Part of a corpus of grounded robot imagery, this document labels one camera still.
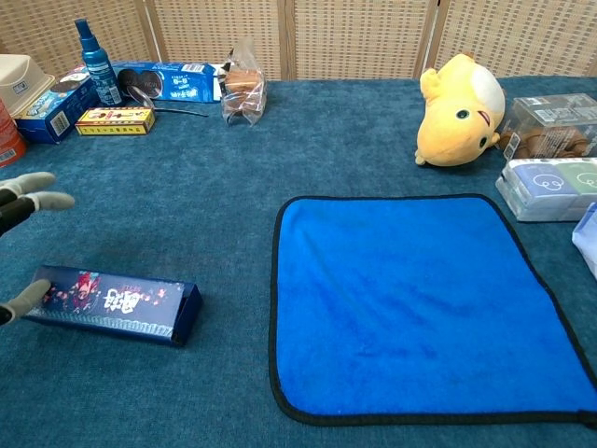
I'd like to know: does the small yellow red box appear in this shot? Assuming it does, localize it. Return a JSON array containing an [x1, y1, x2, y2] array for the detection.
[[74, 106, 157, 137]]

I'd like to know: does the wooden rattan folding screen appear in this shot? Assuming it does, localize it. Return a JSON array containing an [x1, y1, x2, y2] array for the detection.
[[0, 0, 597, 81]]

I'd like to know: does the blue spray bottle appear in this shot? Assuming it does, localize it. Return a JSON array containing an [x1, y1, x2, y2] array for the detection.
[[74, 18, 123, 106]]

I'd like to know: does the blue microfiber cloth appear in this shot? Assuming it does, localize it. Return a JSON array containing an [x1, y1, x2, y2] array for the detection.
[[269, 193, 597, 428]]

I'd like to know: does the multicolour pocket tissue pack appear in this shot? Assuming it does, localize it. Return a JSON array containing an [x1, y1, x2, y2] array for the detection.
[[494, 157, 597, 223]]

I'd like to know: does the white wet wipes pack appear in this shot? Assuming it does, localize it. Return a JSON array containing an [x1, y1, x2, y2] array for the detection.
[[571, 201, 597, 281]]

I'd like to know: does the teal table cover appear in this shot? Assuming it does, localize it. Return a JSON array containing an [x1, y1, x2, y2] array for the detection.
[[0, 74, 597, 448]]

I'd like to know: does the cream plastic lunch box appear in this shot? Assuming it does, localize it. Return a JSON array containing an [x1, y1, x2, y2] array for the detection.
[[0, 54, 56, 118]]

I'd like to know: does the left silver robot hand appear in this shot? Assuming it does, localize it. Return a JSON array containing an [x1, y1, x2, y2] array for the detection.
[[0, 171, 76, 328]]

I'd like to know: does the long blue cookie box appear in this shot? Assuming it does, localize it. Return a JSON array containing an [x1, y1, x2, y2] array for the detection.
[[110, 61, 229, 105]]

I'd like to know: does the clear bag of bread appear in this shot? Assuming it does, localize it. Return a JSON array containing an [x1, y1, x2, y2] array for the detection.
[[218, 35, 270, 128]]

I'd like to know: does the clear box of brown sweets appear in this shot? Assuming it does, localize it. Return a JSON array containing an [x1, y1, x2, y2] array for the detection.
[[496, 92, 597, 162]]

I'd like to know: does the blue glasses case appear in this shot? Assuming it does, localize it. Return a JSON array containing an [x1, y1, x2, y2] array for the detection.
[[21, 264, 204, 349]]

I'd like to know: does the metal spoon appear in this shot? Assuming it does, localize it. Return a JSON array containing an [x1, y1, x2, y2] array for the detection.
[[124, 83, 210, 118]]

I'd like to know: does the red snack can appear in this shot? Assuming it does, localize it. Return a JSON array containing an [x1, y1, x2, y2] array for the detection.
[[0, 98, 28, 169]]

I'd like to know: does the short blue cookie box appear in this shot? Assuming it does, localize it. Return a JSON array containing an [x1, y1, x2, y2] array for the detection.
[[13, 64, 102, 145]]

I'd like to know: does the yellow plush toy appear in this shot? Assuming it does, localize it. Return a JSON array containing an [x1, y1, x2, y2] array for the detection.
[[413, 51, 507, 168]]

